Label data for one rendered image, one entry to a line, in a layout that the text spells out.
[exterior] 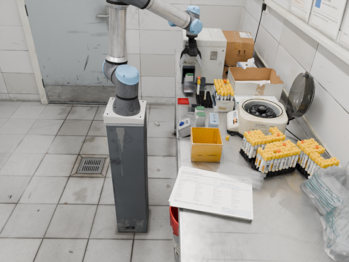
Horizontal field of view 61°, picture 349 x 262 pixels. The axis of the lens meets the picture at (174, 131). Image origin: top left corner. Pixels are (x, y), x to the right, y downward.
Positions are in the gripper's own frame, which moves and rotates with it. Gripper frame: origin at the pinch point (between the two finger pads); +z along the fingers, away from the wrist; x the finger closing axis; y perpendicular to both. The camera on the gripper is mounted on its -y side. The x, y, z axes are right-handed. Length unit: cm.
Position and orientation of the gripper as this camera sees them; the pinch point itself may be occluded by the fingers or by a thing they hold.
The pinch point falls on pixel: (190, 67)
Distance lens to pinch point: 188.8
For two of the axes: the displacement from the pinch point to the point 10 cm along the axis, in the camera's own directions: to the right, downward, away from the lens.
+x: -10.0, -0.2, -0.2
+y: -0.1, -5.6, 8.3
